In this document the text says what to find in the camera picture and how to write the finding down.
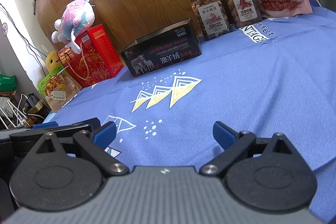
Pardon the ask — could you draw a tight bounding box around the blue printed tablecloth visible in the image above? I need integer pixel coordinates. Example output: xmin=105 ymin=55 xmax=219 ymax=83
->
xmin=49 ymin=3 xmax=335 ymax=222

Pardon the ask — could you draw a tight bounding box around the red gift box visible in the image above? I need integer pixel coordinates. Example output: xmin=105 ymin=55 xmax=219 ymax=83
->
xmin=57 ymin=24 xmax=123 ymax=88

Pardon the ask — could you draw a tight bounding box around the black sheep print box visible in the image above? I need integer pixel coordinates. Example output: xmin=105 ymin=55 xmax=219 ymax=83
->
xmin=120 ymin=18 xmax=202 ymax=77

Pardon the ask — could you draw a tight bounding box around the green brown snack bag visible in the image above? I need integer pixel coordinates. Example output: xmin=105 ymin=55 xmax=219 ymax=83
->
xmin=38 ymin=65 xmax=82 ymax=113

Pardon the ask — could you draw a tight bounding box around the yellow plush duck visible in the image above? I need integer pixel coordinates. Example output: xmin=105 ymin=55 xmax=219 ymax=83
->
xmin=45 ymin=51 xmax=63 ymax=73

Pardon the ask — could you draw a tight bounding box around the left nut jar gold lid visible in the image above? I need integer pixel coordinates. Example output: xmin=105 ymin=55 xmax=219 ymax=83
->
xmin=190 ymin=0 xmax=231 ymax=40

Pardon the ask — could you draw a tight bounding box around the pink blue plush toy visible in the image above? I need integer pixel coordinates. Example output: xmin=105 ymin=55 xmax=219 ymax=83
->
xmin=51 ymin=0 xmax=95 ymax=54

